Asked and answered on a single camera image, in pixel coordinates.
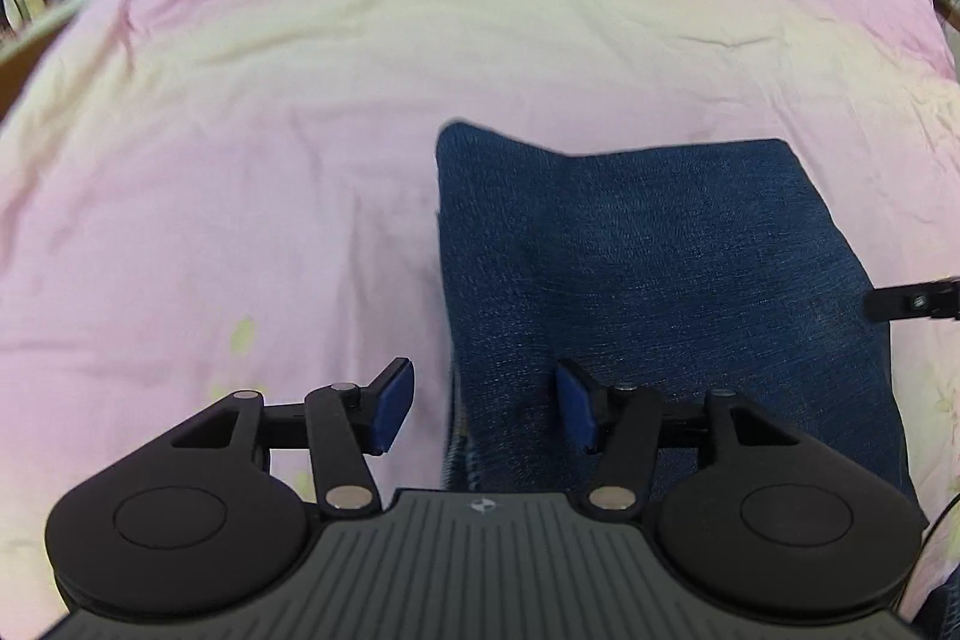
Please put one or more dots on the cluttered wooden desk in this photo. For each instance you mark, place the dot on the cluttered wooden desk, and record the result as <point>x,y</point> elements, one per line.
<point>34,10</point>

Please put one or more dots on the blue denim pants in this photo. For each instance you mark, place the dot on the blue denim pants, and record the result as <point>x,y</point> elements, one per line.
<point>660,265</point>

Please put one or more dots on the pink bed sheet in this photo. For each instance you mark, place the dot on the pink bed sheet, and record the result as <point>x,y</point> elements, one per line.
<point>262,123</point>

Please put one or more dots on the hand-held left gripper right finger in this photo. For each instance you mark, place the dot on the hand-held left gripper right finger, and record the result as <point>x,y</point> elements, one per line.
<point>574,404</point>

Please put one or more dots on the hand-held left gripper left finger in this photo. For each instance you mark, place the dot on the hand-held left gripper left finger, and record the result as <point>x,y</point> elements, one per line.
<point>394,404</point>

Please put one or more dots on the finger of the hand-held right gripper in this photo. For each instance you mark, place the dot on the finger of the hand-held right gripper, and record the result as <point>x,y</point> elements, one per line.
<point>911,301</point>

